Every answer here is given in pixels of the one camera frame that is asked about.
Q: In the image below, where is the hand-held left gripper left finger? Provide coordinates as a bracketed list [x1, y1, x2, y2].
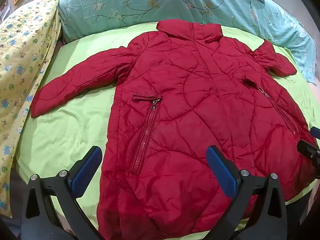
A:
[21, 145, 110, 240]

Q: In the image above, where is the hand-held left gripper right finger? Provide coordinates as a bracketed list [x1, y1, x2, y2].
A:
[206, 145, 288, 240]

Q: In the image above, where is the red quilted jacket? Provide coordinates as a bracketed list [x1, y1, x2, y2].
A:
[31, 19, 319, 240]

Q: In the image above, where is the light green bed sheet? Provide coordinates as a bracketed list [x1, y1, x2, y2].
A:
[15, 21, 320, 240]

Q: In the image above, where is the yellow animal print blanket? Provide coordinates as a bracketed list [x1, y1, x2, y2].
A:
[0, 0, 63, 218]

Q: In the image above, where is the teal floral quilt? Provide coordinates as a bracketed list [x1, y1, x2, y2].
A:
[58, 0, 318, 84]

